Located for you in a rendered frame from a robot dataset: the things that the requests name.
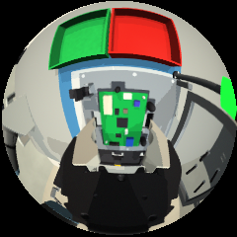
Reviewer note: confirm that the green bin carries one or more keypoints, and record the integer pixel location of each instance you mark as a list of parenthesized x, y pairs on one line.
[(85, 36)]

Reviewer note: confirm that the red bin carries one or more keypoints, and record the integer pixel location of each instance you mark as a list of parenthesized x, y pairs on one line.
[(134, 30)]

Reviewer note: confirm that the green circuit board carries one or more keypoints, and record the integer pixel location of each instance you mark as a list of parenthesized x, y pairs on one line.
[(122, 117)]

